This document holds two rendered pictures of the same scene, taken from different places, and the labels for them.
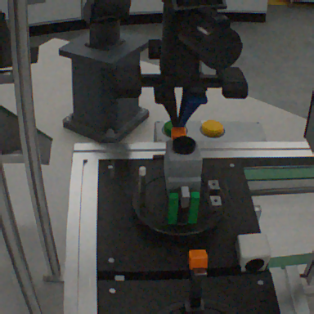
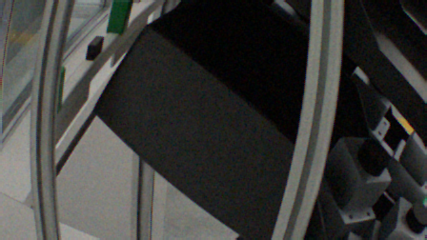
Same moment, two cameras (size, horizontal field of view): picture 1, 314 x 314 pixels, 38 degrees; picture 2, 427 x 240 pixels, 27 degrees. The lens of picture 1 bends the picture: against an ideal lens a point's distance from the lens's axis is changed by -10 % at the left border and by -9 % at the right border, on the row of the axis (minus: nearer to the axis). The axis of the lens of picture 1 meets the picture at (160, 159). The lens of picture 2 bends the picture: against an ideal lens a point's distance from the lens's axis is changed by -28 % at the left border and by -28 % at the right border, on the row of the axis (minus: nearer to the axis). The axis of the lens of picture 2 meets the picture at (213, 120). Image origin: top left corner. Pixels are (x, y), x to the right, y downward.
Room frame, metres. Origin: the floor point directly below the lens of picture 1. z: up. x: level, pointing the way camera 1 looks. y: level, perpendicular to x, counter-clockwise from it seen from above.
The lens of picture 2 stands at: (0.57, -0.38, 1.61)
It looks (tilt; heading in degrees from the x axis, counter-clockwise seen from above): 26 degrees down; 106
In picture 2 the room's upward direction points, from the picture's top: 8 degrees clockwise
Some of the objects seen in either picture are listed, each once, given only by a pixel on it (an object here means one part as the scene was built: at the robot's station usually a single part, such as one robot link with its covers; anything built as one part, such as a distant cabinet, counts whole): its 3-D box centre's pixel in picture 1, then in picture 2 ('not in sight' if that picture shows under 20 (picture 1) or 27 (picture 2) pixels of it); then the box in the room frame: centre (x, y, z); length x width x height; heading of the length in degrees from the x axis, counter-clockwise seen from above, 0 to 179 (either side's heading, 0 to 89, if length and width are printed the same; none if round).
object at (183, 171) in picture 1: (183, 167); not in sight; (0.52, -0.03, 1.06); 0.08 x 0.04 x 0.07; 6
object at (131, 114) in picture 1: (105, 82); not in sight; (0.92, 0.13, 0.96); 0.15 x 0.15 x 0.20; 60
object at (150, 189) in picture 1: (178, 204); not in sight; (0.53, -0.03, 0.98); 0.14 x 0.14 x 0.02
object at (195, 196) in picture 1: (193, 208); not in sight; (0.49, -0.05, 1.01); 0.01 x 0.01 x 0.05; 6
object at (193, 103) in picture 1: (190, 111); not in sight; (0.60, -0.04, 1.10); 0.06 x 0.04 x 0.07; 6
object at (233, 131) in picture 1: (210, 143); not in sight; (0.75, -0.09, 0.93); 0.21 x 0.07 x 0.06; 96
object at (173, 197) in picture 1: (172, 208); not in sight; (0.49, -0.02, 1.01); 0.01 x 0.01 x 0.05; 6
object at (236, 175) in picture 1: (177, 213); not in sight; (0.53, -0.03, 0.96); 0.24 x 0.24 x 0.02; 6
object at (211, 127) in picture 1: (212, 129); not in sight; (0.75, -0.09, 0.96); 0.04 x 0.04 x 0.02
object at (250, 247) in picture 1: (252, 253); not in sight; (0.44, -0.14, 0.97); 0.05 x 0.05 x 0.04; 6
